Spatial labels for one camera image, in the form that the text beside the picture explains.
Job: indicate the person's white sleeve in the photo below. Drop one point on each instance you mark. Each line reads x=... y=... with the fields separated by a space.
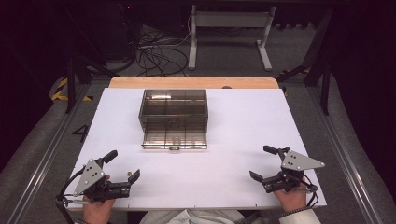
x=300 y=217

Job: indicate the white table board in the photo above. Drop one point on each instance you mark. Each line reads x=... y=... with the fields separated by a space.
x=243 y=130

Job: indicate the clear brown organizer box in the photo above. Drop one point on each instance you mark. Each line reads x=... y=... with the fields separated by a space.
x=173 y=104

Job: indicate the person's left hand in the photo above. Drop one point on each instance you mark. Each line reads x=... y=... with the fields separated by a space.
x=96 y=212

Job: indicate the person's right hand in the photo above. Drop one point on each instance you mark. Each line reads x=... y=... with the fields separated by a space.
x=291 y=200

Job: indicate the white metal stand frame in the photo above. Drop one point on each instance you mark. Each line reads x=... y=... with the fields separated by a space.
x=230 y=19

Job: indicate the grey metal floor rail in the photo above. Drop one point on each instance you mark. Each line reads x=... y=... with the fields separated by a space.
x=46 y=155
x=342 y=155

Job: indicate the clear brown drawer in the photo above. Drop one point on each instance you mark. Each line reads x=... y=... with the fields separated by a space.
x=174 y=137

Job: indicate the person's light clothing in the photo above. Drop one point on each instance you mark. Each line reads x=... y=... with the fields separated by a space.
x=190 y=217

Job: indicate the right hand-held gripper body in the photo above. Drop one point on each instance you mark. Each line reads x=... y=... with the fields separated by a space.
x=295 y=162

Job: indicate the black metal stand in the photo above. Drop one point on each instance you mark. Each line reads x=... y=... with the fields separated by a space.
x=73 y=81
x=322 y=68

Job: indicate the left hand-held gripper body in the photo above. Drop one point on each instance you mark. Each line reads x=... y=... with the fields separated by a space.
x=93 y=182

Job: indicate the yellow black hazard tape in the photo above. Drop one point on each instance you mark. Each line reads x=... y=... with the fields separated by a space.
x=60 y=90

